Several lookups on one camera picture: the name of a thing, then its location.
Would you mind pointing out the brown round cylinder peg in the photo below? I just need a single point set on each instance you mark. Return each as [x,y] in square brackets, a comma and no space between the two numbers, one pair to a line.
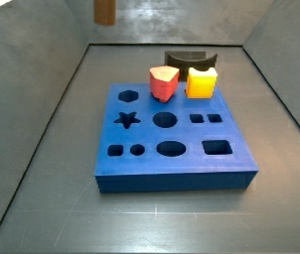
[105,10]

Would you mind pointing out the red triangular block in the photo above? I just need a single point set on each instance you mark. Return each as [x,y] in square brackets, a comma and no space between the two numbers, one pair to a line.
[164,82]

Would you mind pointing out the yellow notched block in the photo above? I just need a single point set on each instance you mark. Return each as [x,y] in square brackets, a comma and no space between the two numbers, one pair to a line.
[201,83]

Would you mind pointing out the black crescent shaped block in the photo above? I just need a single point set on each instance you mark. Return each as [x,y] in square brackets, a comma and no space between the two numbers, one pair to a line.
[182,60]

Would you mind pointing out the blue shape sorter board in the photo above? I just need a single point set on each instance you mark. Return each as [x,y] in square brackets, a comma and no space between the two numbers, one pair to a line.
[174,146]

